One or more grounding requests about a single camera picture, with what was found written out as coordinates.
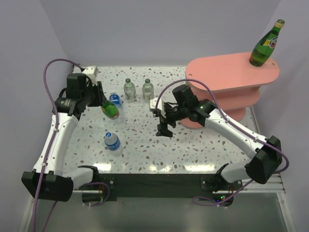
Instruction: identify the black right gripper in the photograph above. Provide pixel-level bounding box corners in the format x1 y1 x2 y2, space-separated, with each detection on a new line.
155 104 188 138

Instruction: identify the green glass bottle gold cap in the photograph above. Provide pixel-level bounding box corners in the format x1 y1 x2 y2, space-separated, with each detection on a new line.
249 19 285 67

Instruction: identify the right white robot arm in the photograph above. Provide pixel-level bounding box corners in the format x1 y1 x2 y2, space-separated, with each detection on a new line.
150 85 282 190

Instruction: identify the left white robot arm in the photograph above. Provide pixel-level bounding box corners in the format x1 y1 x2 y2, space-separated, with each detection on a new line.
21 69 106 202

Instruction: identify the pink three-tier shelf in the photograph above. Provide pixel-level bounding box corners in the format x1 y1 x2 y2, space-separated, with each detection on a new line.
185 52 280 121

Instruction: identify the lying blue label water bottle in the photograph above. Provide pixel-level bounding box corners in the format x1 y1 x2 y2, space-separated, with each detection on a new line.
109 92 125 123

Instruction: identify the clear Chang glass bottle left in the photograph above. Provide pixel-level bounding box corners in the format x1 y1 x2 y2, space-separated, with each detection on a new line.
124 78 136 102

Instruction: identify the clear chang glass bottle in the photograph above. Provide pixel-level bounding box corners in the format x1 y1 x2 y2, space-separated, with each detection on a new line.
142 79 154 102
124 78 136 102

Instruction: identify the clear Chang glass bottle right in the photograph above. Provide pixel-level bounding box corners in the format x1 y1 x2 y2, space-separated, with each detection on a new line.
142 79 154 102

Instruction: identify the upright blue label water bottle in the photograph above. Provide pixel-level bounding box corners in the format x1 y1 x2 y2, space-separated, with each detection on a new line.
104 132 123 157

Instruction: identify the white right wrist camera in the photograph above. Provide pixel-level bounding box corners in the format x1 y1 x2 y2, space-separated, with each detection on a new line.
149 98 165 117

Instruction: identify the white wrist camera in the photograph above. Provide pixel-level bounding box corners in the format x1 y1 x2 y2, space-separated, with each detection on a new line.
149 98 165 117
82 66 98 83

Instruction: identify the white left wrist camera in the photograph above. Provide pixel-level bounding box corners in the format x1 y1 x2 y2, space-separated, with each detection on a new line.
82 66 98 83

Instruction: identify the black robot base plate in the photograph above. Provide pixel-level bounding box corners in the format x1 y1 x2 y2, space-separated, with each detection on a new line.
99 174 242 201

